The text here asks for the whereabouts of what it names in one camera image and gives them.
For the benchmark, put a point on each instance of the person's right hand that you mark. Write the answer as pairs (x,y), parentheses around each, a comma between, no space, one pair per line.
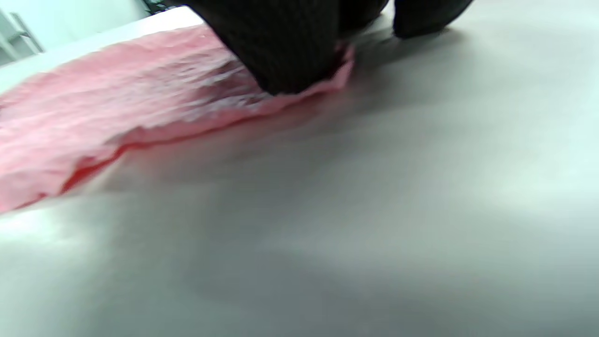
(281,42)

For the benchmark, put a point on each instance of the pink wrinkled paper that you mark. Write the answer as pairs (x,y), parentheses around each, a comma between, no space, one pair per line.
(117,103)

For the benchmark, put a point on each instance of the white desk leg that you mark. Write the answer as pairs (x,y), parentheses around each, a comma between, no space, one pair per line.
(18,37)

